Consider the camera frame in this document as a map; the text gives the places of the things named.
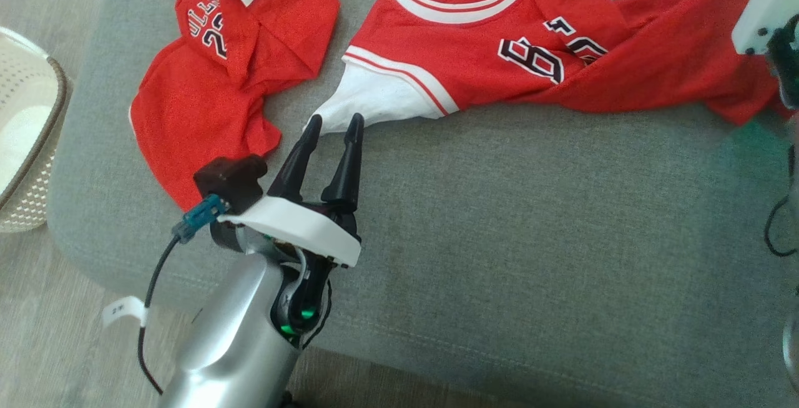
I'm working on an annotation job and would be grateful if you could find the white cable label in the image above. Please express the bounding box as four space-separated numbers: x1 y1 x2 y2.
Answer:
103 296 150 329

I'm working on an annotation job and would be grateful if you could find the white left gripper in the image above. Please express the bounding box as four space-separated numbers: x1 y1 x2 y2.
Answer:
212 113 365 335

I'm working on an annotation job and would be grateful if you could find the white laundry basket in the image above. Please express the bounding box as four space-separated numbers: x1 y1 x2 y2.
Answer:
0 26 74 234

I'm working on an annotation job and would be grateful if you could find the thin black cable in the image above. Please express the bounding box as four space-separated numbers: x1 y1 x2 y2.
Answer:
765 146 799 258

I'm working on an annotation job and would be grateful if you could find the black cable with blue connector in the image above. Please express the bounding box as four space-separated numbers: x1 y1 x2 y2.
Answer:
137 193 230 396

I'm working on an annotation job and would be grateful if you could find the grey fabric sofa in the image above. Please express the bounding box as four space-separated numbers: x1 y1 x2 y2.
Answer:
47 0 799 408

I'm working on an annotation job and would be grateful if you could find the red basketball jersey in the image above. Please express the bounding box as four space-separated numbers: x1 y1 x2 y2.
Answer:
304 0 793 134

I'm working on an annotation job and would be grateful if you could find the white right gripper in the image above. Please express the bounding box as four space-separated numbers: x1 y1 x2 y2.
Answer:
732 0 799 109

